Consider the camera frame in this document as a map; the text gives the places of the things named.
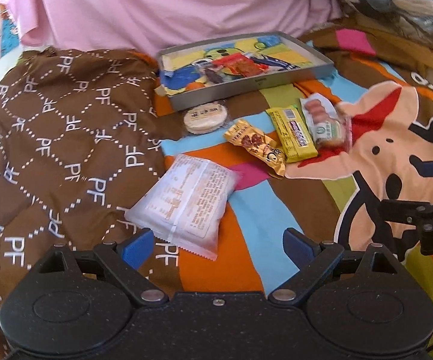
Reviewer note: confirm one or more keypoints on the red spicy snack packet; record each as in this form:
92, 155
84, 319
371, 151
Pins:
239, 65

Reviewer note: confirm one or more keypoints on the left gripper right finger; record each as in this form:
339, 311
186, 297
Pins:
330, 275

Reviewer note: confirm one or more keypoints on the white bread snack package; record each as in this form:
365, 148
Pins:
184, 208

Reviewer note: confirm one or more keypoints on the gold foil snack pouch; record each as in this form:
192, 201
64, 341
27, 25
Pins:
257, 144

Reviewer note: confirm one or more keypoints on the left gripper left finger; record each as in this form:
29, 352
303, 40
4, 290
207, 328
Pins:
104, 276

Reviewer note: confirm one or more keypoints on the pink cloth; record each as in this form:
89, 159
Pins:
152, 25

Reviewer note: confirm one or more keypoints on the small orange round snack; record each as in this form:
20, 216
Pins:
194, 85

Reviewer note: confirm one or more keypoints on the round rice cracker pack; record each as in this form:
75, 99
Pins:
205, 118

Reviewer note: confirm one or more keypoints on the white sausage snack packet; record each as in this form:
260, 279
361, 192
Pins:
317, 109

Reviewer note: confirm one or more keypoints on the yellow cracker bar package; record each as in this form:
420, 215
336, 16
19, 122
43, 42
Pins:
293, 134

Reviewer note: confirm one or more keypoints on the brown PF patterned blanket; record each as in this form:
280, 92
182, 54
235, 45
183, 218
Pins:
79, 145

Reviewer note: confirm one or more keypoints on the blue striped snack stick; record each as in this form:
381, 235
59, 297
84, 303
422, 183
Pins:
273, 63

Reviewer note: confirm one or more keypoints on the grey metal tray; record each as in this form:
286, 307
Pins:
181, 65

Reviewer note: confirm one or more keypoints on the clear green-label cookie pack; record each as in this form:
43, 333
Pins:
333, 133

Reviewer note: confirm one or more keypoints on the dark brown snack piece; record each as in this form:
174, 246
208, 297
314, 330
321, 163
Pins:
212, 76

